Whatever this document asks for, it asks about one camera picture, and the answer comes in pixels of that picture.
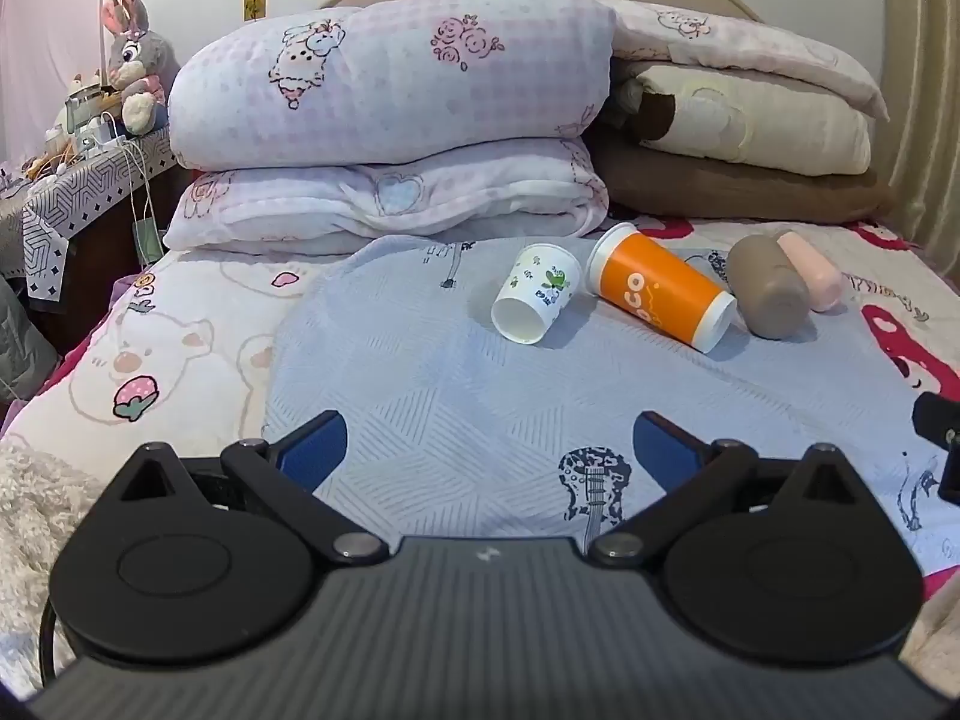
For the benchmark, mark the green face mask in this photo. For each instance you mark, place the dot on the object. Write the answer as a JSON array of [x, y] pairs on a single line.
[[148, 241]]

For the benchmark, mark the grey plush rabbit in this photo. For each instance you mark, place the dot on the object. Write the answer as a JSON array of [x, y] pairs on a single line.
[[133, 60]]

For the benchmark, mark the orange paper cup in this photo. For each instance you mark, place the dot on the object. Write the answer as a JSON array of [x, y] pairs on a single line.
[[652, 289]]

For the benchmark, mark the brown cup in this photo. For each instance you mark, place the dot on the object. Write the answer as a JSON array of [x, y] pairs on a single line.
[[766, 285]]

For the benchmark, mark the yellow wall socket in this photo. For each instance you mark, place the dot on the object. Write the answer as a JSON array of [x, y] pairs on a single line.
[[255, 6]]

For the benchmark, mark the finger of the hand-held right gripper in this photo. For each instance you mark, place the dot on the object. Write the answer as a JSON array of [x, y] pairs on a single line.
[[934, 416]]

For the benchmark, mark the white fluffy blanket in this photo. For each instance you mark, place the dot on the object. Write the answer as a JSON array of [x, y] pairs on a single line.
[[34, 517]]

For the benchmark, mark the pink pillow on blankets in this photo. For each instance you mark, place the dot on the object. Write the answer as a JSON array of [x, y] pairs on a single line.
[[750, 41]]

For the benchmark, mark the patterned cloth bedside table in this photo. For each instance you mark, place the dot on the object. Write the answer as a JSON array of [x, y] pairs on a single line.
[[82, 187]]

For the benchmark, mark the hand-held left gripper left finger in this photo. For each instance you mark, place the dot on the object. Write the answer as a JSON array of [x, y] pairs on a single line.
[[315, 451]]

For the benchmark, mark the brown folded blanket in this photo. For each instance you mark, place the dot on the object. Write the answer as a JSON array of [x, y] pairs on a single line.
[[720, 187]]

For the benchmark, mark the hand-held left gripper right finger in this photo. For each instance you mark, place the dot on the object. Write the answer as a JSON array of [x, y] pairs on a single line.
[[664, 450]]

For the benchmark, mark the pink heart print folded quilt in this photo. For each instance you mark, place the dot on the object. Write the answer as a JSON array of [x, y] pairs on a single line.
[[375, 195]]

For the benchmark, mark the beige curtain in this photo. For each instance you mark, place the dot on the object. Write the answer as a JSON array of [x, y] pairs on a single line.
[[919, 90]]

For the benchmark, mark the pink mosquito net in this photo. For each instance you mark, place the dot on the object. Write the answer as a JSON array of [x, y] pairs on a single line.
[[45, 37]]

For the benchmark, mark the pink cup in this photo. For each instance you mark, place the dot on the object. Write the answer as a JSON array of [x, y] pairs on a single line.
[[816, 277]]

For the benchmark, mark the cream folded blanket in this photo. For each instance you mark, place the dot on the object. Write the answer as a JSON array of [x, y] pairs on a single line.
[[780, 120]]

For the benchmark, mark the grey garment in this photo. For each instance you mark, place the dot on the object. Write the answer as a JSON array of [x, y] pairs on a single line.
[[22, 341]]

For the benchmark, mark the white printed paper cup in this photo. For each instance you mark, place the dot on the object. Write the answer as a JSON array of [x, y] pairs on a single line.
[[541, 286]]

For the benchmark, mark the pink checked folded quilt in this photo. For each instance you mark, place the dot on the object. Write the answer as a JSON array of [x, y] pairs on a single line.
[[390, 67]]

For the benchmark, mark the blue guitar print blanket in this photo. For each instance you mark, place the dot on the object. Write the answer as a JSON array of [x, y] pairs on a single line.
[[487, 420]]

